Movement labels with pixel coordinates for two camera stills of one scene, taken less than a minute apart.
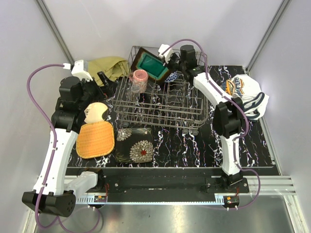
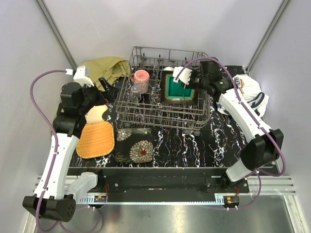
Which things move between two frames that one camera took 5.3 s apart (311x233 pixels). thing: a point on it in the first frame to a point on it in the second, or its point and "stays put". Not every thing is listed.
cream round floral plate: x=94 y=112 stays put
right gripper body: x=175 y=63 to x=197 y=81
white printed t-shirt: x=254 y=102 stays put
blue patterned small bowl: x=172 y=77 to x=168 y=69
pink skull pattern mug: x=139 y=78 stays put
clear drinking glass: x=134 y=93 stays put
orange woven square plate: x=94 y=139 stays put
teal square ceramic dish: x=151 y=61 to x=174 y=92
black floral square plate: x=134 y=145 stays put
